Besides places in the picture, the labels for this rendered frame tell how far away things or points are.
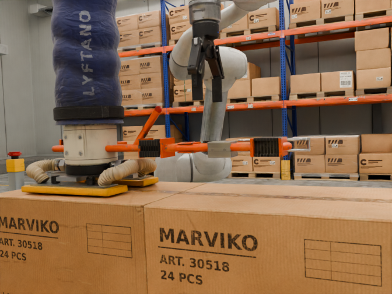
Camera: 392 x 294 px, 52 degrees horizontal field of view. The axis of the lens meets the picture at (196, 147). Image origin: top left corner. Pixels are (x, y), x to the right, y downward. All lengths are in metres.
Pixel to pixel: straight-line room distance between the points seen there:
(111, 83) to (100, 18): 0.20
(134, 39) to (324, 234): 9.27
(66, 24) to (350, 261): 1.01
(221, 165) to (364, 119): 7.66
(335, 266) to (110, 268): 0.59
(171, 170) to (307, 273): 1.21
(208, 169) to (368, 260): 1.24
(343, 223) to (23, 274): 0.96
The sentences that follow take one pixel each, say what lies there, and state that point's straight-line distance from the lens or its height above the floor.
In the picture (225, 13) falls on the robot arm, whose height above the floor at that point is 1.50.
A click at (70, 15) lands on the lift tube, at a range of 1.33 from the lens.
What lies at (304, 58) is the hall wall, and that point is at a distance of 9.77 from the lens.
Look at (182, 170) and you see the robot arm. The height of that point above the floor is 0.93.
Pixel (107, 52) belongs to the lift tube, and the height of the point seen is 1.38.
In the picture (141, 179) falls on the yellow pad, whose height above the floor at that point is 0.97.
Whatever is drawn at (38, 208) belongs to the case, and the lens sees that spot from 1.29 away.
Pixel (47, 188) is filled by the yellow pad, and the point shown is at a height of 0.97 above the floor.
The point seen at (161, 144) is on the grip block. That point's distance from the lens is 1.18.
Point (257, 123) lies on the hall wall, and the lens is 9.92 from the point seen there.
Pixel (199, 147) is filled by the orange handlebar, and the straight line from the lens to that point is 1.14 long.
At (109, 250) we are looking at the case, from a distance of 1.15.
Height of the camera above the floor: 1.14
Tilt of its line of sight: 3 degrees down
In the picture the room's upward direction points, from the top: 2 degrees counter-clockwise
